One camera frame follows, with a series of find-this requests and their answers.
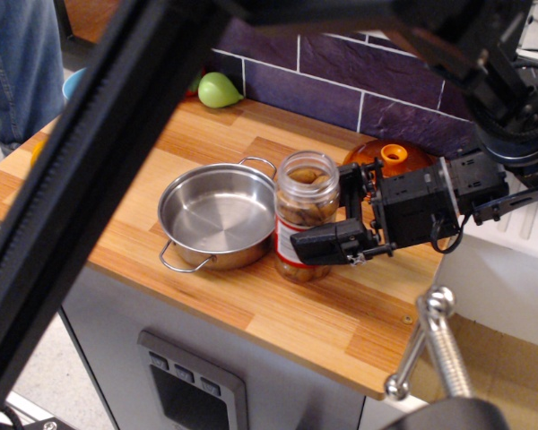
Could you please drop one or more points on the light blue bowl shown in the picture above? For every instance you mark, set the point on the light blue bowl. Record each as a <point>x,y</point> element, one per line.
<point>71,83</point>

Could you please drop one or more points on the orange toy pumpkin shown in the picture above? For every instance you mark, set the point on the orange toy pumpkin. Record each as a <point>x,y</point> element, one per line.
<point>37,150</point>

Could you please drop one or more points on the green toy pear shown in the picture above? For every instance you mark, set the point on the green toy pear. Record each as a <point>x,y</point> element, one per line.
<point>215,90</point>

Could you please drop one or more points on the chrome clamp screw right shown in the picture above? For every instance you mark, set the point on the chrome clamp screw right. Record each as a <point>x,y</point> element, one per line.
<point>432,332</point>

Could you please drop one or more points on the clear almond jar red label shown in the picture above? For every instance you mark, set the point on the clear almond jar red label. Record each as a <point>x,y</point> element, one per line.
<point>307,195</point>

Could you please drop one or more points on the white dish drainer sink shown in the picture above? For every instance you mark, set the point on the white dish drainer sink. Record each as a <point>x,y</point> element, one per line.
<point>517,230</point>

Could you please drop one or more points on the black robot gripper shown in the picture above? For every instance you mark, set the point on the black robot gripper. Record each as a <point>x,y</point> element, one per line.
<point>427,206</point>

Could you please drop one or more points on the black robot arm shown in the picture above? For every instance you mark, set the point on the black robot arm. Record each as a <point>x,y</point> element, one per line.
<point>139,73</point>

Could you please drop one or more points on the orange glass pot lid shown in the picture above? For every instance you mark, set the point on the orange glass pot lid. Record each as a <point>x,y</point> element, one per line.
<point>398,157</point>

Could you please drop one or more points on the stainless steel pot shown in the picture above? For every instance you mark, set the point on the stainless steel pot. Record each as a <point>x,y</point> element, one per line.
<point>218,217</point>

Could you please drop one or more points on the red toy strawberry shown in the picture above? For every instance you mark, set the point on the red toy strawberry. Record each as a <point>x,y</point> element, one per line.
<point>192,89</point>

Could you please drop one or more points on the person leg blue jeans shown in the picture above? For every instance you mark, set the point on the person leg blue jeans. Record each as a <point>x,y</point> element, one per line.
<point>31,70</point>

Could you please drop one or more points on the grey oven control panel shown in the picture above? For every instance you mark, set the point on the grey oven control panel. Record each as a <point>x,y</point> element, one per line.
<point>192,393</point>

